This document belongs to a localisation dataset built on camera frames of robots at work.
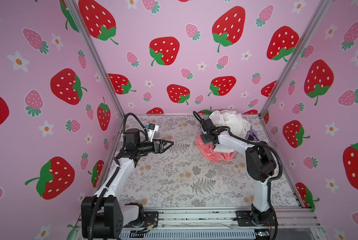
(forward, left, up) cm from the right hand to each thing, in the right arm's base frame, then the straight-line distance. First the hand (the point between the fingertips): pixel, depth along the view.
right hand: (207, 134), depth 99 cm
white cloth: (+2, -19, +8) cm, 21 cm away
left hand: (-20, +20, +15) cm, 32 cm away
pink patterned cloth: (-8, 0, -6) cm, 10 cm away
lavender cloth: (+10, -34, -6) cm, 36 cm away
